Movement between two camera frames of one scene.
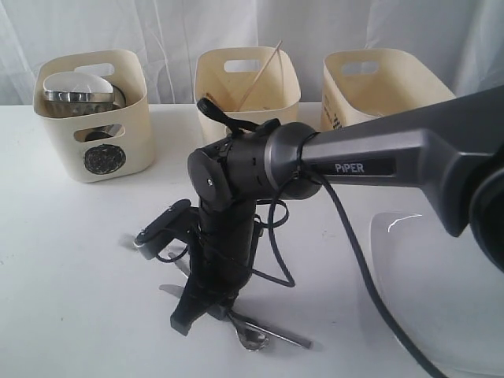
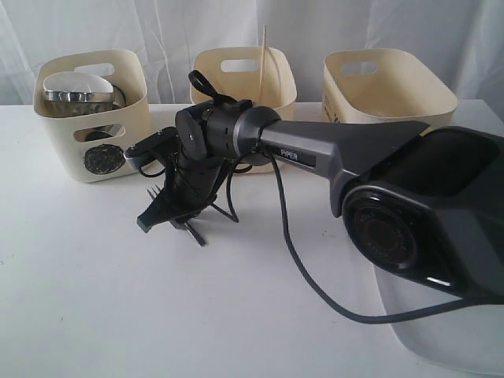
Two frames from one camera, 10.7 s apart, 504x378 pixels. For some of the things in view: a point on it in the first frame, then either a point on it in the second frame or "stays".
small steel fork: [150, 250] -> [153, 191]
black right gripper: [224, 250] -> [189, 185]
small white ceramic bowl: [76, 82] stays
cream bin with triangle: [251, 84] stays
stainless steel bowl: [64, 103] stays
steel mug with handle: [113, 130] stays
